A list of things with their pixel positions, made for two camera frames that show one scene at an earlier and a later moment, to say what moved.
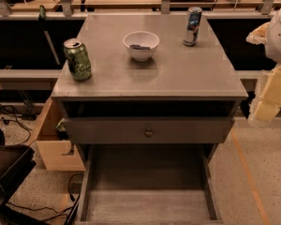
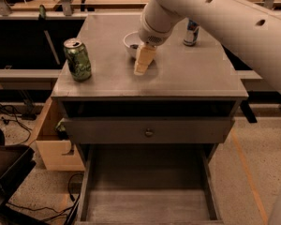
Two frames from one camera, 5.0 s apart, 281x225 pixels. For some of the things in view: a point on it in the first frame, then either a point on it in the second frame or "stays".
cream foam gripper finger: x=272 y=94 → x=146 y=54
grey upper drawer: x=152 y=130 stays
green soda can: x=78 y=59 stays
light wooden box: x=55 y=152 stays
